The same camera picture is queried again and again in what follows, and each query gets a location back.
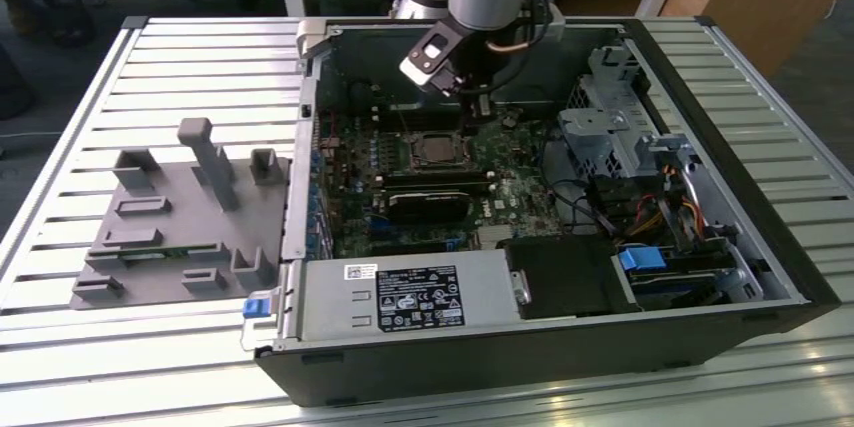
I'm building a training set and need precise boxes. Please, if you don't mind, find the blue case latch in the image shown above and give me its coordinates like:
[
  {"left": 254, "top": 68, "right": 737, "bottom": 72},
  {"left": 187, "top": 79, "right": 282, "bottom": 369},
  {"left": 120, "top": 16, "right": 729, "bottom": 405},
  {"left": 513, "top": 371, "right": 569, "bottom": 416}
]
[{"left": 243, "top": 291, "right": 279, "bottom": 321}]

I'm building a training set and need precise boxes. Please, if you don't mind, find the grey power supply unit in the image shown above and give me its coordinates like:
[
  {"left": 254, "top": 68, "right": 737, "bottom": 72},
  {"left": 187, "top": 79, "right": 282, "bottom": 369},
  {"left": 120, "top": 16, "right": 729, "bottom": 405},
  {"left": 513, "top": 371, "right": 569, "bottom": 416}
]
[{"left": 292, "top": 249, "right": 529, "bottom": 341}]

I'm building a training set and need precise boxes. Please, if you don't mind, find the black open PC case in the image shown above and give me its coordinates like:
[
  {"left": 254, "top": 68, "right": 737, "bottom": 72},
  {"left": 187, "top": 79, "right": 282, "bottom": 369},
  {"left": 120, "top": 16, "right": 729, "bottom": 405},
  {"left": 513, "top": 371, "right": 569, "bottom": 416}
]
[{"left": 252, "top": 16, "right": 842, "bottom": 408}]

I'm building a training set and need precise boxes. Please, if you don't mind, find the silver metal drive cage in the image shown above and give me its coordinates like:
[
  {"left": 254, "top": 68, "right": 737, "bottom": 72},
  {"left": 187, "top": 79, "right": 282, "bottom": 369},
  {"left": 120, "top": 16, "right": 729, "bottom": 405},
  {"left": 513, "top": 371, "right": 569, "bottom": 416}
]
[{"left": 557, "top": 44, "right": 669, "bottom": 178}]

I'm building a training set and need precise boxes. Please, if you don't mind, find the grey plastic drive latch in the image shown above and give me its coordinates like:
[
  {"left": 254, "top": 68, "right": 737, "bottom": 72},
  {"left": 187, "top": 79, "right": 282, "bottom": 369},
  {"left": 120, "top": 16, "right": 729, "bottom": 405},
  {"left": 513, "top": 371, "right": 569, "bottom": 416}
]
[{"left": 717, "top": 266, "right": 766, "bottom": 303}]

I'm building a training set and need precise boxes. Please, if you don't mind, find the blue disk carrier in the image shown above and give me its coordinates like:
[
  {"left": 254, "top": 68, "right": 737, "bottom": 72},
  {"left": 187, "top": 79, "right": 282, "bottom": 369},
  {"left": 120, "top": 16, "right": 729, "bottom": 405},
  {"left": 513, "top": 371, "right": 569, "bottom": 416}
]
[{"left": 617, "top": 245, "right": 669, "bottom": 278}]

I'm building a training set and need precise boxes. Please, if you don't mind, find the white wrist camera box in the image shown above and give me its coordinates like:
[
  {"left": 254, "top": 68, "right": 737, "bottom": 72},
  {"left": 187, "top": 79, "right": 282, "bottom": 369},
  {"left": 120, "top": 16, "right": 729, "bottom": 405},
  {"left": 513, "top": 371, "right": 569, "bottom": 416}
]
[{"left": 398, "top": 21, "right": 469, "bottom": 96}]

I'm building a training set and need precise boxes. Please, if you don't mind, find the black expansion slot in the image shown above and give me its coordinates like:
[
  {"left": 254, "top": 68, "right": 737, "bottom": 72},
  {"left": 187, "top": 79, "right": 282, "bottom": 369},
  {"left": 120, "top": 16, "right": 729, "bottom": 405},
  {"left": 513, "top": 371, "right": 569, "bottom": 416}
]
[{"left": 370, "top": 241, "right": 449, "bottom": 254}]

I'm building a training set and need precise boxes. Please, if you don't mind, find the coloured wire bundle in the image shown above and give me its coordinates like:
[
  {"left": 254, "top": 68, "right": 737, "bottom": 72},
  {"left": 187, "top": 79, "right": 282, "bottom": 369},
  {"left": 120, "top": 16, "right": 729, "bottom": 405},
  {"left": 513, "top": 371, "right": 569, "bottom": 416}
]
[{"left": 626, "top": 196, "right": 709, "bottom": 238}]

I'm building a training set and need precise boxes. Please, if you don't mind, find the metal socket cover frame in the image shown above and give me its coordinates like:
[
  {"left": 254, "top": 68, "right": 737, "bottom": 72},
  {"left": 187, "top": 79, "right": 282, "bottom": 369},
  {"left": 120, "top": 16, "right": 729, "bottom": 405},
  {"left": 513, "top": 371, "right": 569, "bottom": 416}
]
[{"left": 407, "top": 130, "right": 477, "bottom": 168}]

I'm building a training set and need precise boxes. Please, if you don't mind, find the black cable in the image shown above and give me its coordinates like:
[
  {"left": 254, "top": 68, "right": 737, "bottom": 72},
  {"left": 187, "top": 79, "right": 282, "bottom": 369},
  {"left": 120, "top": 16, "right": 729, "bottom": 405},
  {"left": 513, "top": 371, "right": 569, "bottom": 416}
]
[{"left": 543, "top": 136, "right": 622, "bottom": 236}]

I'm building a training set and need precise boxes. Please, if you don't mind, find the black plastic air shroud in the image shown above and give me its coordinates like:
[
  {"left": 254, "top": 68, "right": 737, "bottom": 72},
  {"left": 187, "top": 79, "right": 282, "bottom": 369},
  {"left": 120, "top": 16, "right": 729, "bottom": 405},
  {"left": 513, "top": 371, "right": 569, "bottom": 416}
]
[{"left": 499, "top": 235, "right": 642, "bottom": 321}]

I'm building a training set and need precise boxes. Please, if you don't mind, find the grey parts rack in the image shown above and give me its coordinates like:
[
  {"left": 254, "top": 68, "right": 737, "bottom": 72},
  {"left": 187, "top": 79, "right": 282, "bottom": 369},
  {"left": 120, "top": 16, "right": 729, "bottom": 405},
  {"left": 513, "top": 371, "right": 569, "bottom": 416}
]
[{"left": 70, "top": 116, "right": 295, "bottom": 313}]

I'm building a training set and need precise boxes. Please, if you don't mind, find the green motherboard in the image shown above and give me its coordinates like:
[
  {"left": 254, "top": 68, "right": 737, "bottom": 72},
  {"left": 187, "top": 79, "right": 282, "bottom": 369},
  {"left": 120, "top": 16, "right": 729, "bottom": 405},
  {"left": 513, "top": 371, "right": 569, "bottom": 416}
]
[{"left": 312, "top": 96, "right": 569, "bottom": 256}]

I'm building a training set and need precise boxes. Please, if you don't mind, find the green RAM stick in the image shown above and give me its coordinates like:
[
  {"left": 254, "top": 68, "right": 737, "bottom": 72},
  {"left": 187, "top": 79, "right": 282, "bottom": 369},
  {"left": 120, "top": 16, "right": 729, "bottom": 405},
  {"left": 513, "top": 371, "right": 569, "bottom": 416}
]
[{"left": 116, "top": 245, "right": 222, "bottom": 261}]

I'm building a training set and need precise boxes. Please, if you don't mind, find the black graphics card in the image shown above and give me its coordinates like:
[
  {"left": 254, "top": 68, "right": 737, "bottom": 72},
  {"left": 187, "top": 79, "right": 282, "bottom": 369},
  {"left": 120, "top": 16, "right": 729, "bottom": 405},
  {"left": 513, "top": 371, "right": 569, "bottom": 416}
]
[{"left": 384, "top": 189, "right": 473, "bottom": 225}]

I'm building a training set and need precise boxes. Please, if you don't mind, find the small silver chipset heatsink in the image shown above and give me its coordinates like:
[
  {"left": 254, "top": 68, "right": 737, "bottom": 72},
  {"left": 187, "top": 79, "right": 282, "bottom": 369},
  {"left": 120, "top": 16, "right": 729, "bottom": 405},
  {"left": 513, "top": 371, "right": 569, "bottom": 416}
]
[{"left": 477, "top": 224, "right": 513, "bottom": 248}]

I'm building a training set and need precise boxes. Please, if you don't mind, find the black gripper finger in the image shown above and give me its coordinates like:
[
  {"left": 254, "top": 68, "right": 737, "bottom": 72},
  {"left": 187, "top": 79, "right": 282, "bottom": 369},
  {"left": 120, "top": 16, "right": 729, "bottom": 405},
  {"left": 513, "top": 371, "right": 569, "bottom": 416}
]
[{"left": 466, "top": 92, "right": 499, "bottom": 137}]

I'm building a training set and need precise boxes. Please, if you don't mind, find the CPU socket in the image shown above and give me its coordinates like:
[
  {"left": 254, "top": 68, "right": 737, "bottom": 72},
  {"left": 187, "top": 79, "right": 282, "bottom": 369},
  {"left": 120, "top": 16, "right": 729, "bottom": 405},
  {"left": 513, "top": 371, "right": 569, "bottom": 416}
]
[{"left": 404, "top": 129, "right": 479, "bottom": 171}]

